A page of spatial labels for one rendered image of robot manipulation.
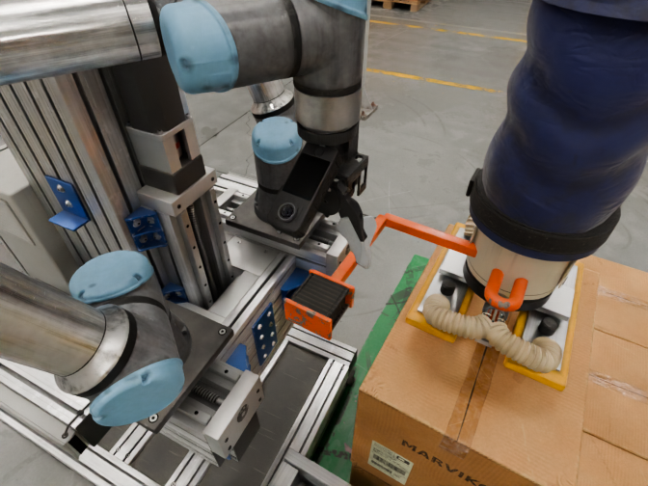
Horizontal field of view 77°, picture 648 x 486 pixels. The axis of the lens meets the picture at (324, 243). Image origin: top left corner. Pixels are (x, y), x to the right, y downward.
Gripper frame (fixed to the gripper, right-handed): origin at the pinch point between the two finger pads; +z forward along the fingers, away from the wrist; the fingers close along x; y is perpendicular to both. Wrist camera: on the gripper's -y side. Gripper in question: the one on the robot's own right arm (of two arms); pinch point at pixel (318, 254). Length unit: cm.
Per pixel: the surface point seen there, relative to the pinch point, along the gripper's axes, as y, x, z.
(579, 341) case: 36, -45, 35
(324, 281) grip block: 2.6, 0.6, 8.9
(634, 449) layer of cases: 43, -74, 75
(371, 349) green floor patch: 69, 12, 129
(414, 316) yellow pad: 13.9, -13.1, 22.3
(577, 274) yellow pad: 42, -39, 22
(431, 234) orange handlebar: 24.7, -10.6, 10.4
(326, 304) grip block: -1.5, -2.2, 8.9
